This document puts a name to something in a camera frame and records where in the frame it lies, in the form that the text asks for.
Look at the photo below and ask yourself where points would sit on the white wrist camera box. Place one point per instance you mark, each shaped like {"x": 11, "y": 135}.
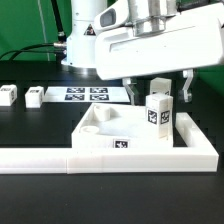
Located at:
{"x": 115, "y": 16}

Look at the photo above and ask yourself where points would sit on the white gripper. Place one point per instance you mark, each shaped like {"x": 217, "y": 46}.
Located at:
{"x": 160, "y": 39}

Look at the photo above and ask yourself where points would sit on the white L-shaped obstacle fence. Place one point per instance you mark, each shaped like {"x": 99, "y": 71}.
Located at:
{"x": 198, "y": 155}

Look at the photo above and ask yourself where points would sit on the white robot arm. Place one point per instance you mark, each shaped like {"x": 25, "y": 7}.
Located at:
{"x": 80, "y": 44}

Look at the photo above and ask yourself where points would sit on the white square tabletop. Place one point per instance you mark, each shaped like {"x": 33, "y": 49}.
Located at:
{"x": 116, "y": 126}

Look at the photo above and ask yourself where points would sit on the white tag marker sheet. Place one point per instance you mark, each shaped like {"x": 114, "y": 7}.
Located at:
{"x": 86, "y": 94}

